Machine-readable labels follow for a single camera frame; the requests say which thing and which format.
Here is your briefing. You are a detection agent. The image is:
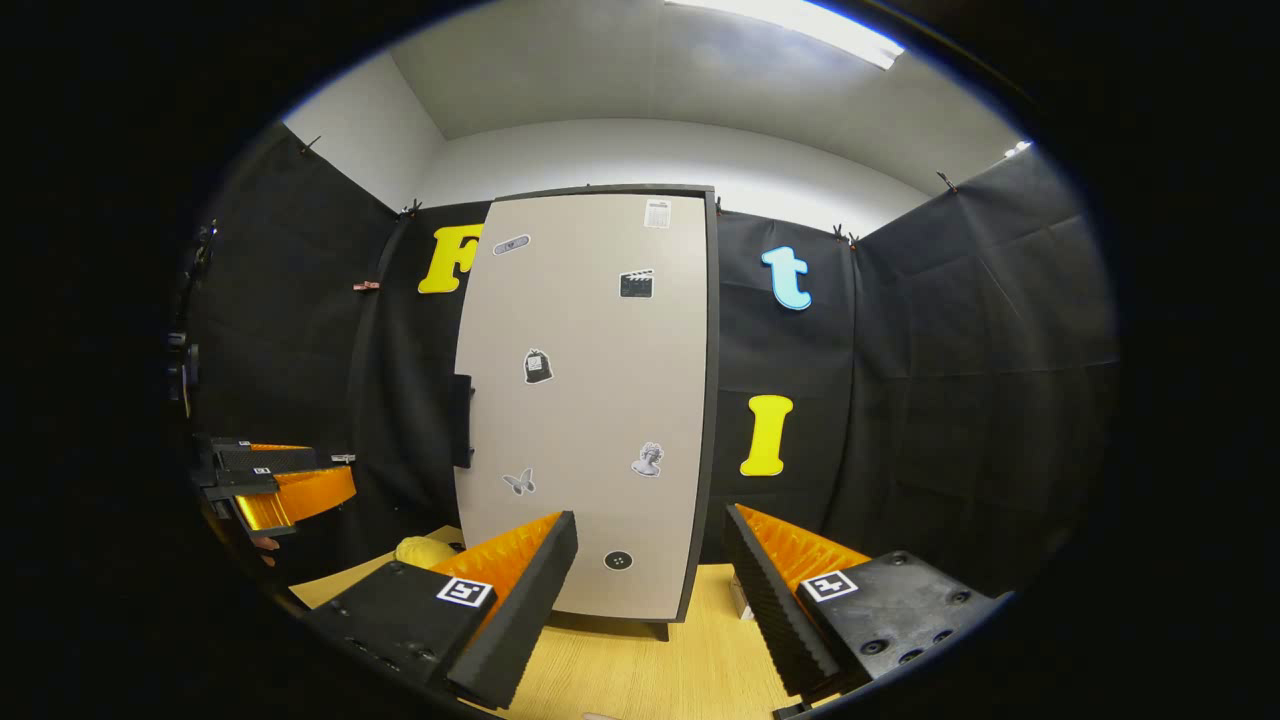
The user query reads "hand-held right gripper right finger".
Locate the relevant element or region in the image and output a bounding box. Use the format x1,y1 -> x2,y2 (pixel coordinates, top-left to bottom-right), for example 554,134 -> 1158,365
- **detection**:
722,503 -> 1001,706

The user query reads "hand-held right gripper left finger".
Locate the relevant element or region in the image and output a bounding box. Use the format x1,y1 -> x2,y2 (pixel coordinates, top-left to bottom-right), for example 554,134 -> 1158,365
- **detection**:
305,510 -> 581,711

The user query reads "black door handle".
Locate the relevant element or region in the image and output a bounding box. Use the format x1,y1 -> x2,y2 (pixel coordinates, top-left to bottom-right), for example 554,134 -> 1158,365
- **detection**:
450,373 -> 476,469

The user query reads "beige cabinet door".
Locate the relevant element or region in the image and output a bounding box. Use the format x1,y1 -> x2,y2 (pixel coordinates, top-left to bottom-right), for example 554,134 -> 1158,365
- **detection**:
455,195 -> 709,621

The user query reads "dark grey cabinet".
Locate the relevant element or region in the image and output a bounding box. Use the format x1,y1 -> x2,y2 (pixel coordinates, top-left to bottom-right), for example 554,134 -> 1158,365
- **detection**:
455,183 -> 721,641

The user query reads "yellow plush toy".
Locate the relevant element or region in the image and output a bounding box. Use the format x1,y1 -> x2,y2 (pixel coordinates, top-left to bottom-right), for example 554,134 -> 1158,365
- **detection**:
393,535 -> 461,571

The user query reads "black backdrop cloth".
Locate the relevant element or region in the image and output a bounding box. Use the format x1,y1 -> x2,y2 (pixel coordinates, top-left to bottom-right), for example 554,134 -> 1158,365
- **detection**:
180,125 -> 1121,601

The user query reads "long ceiling light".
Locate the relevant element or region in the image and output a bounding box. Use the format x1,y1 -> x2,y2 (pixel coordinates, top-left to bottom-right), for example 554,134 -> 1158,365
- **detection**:
665,0 -> 906,71

